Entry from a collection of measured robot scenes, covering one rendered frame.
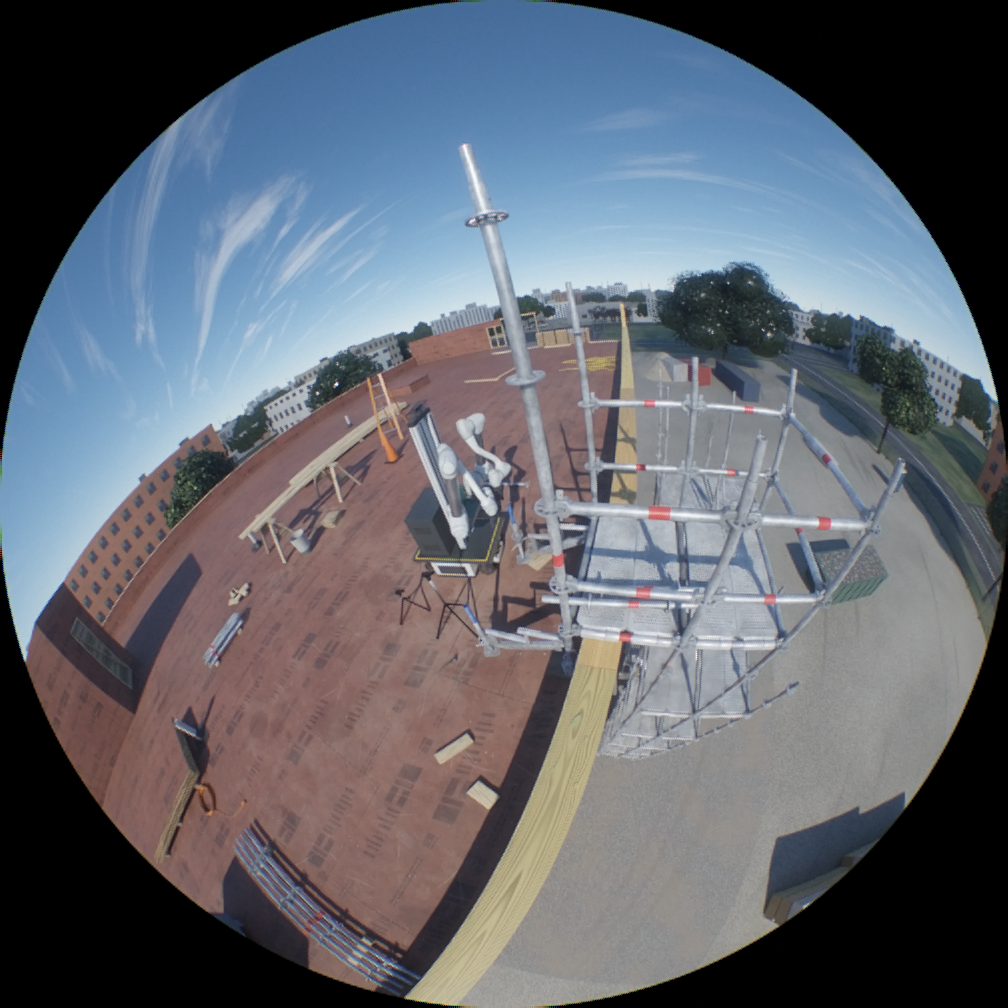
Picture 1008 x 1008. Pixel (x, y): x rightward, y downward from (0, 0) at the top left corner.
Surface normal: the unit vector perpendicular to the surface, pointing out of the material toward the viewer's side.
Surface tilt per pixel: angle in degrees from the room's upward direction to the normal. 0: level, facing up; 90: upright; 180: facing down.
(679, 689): 0
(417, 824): 0
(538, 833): 0
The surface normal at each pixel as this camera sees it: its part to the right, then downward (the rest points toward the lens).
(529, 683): -0.22, -0.77
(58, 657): 0.91, 0.06
